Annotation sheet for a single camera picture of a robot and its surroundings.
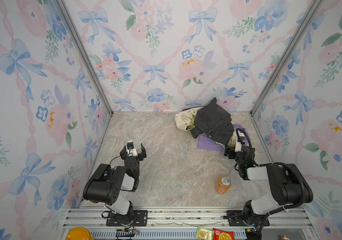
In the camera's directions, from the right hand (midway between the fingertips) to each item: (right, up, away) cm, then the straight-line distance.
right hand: (233, 144), depth 95 cm
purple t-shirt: (-16, 0, +9) cm, 18 cm away
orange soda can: (-13, -18, -20) cm, 30 cm away
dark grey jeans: (-10, +14, +5) cm, 18 cm away
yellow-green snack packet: (-24, -38, -26) cm, 52 cm away
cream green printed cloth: (-29, +16, +13) cm, 36 cm away
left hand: (-61, +1, -6) cm, 62 cm away
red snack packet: (-16, -39, -26) cm, 50 cm away
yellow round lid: (-78, -34, -32) cm, 91 cm away
